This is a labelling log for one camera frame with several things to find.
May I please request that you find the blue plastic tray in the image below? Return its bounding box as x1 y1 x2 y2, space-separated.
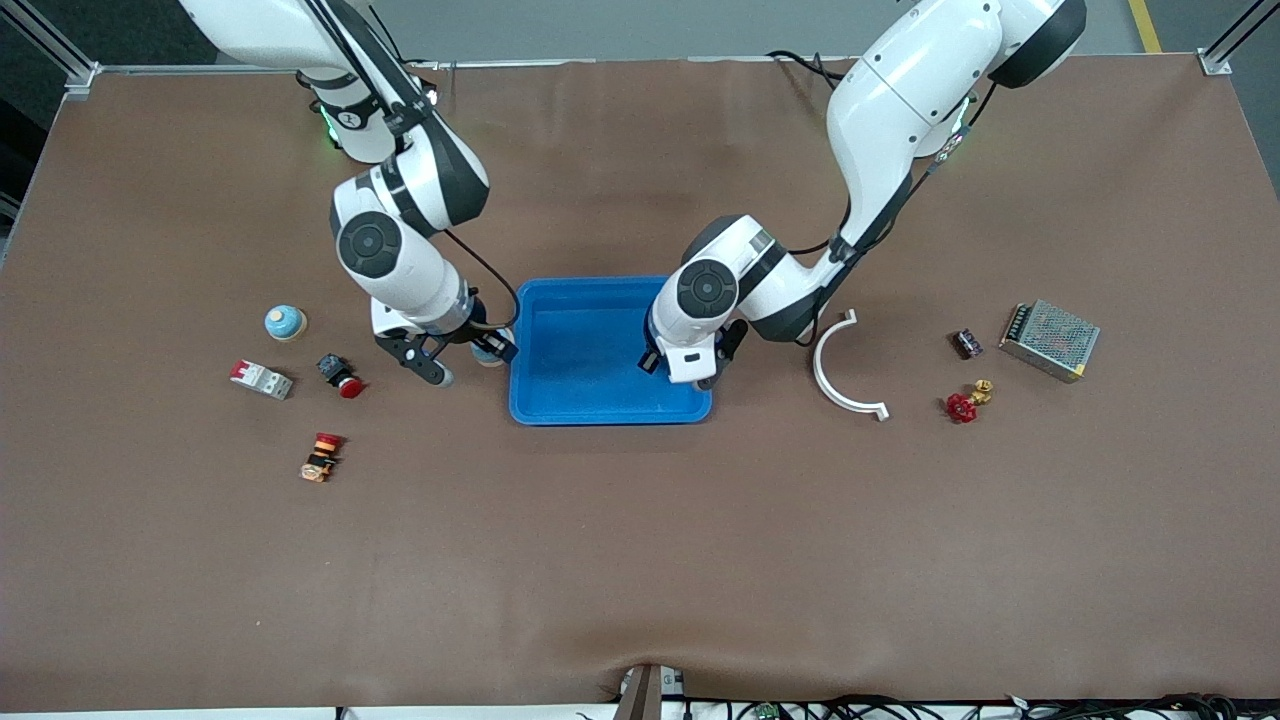
508 276 713 427

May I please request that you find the red mushroom push button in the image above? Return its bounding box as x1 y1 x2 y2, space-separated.
316 353 365 400

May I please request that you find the white red circuit breaker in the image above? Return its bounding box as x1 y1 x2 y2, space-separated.
229 359 295 401

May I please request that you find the brown table cover mat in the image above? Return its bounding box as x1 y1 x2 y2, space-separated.
0 55 1280 713

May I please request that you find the brass valve red handwheel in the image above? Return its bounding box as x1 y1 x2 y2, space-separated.
945 379 995 425

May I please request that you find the metal mesh power supply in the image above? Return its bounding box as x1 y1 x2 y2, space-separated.
998 299 1102 384

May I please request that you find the white curved plastic bracket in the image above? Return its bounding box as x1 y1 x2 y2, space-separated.
812 309 890 422

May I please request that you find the red orange emergency stop switch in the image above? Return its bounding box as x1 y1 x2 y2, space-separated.
299 432 347 484

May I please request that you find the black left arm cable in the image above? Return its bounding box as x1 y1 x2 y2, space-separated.
788 85 1001 349

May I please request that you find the black left base cable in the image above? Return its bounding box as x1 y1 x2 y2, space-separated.
766 48 861 96

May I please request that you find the grey metal mount bracket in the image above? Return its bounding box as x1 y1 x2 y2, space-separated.
612 663 687 720

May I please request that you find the aluminium frame profile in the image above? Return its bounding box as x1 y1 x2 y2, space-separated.
0 0 103 98
1198 0 1280 77

